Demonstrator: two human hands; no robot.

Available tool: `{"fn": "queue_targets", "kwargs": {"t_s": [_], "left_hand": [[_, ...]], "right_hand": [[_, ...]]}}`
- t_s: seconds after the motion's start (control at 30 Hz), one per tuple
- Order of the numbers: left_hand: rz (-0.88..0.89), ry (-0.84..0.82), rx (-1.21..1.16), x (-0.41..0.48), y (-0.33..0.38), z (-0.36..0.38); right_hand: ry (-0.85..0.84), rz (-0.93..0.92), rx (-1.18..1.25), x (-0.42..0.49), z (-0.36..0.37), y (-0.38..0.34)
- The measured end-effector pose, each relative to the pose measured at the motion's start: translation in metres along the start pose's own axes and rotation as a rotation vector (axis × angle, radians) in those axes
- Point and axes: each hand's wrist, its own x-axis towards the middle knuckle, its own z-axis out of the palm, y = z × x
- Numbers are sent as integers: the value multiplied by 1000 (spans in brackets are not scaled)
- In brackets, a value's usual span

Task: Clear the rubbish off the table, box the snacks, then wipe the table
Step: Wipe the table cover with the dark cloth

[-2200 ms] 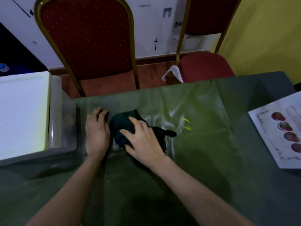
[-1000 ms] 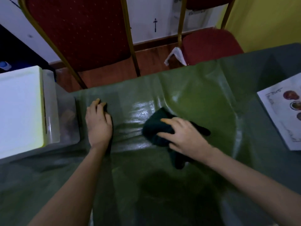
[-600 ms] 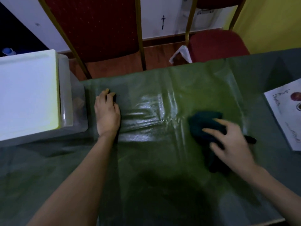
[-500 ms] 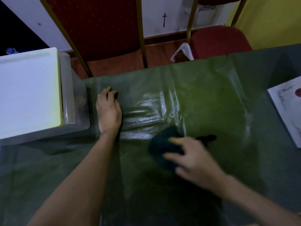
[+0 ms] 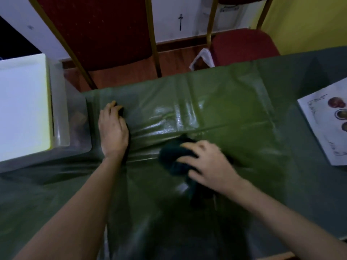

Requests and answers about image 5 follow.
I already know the clear plastic storage box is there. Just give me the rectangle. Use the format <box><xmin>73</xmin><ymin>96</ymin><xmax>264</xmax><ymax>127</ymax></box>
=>
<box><xmin>0</xmin><ymin>58</ymin><xmax>92</xmax><ymax>174</ymax></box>

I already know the person's right hand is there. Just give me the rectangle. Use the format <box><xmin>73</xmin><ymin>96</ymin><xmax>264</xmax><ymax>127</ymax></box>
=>
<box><xmin>176</xmin><ymin>140</ymin><xmax>242</xmax><ymax>195</ymax></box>

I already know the white printed picture sheet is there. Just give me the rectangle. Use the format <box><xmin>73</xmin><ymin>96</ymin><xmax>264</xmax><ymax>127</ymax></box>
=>
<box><xmin>297</xmin><ymin>77</ymin><xmax>347</xmax><ymax>166</ymax></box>

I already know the white storage box lid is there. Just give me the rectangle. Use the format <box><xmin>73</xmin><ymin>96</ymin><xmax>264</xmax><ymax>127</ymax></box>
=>
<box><xmin>0</xmin><ymin>53</ymin><xmax>54</xmax><ymax>162</ymax></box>

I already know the red gold-framed chair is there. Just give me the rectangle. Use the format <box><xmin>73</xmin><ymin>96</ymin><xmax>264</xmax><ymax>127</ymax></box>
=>
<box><xmin>27</xmin><ymin>0</ymin><xmax>163</xmax><ymax>90</ymax></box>
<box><xmin>206</xmin><ymin>0</ymin><xmax>281</xmax><ymax>68</ymax></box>

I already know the white plastic bag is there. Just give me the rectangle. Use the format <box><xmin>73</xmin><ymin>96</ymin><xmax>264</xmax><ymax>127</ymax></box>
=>
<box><xmin>189</xmin><ymin>48</ymin><xmax>215</xmax><ymax>71</ymax></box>

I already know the person's left forearm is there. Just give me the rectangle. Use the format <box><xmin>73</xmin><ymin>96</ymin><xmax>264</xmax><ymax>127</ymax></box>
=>
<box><xmin>12</xmin><ymin>155</ymin><xmax>127</xmax><ymax>260</ymax></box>

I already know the dark green cloth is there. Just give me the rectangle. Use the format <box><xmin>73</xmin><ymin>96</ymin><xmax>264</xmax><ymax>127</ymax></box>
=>
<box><xmin>158</xmin><ymin>135</ymin><xmax>234</xmax><ymax>206</ymax></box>

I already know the person's right forearm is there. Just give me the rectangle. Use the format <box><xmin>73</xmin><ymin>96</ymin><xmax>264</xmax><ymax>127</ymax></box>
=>
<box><xmin>229</xmin><ymin>177</ymin><xmax>347</xmax><ymax>260</ymax></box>

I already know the person's left hand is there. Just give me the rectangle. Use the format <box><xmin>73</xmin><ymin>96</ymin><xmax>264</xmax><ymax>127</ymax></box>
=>
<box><xmin>98</xmin><ymin>100</ymin><xmax>129</xmax><ymax>160</ymax></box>

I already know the black cabinet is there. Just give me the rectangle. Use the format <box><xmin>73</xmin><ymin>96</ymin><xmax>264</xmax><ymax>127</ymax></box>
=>
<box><xmin>0</xmin><ymin>16</ymin><xmax>43</xmax><ymax>60</ymax></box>

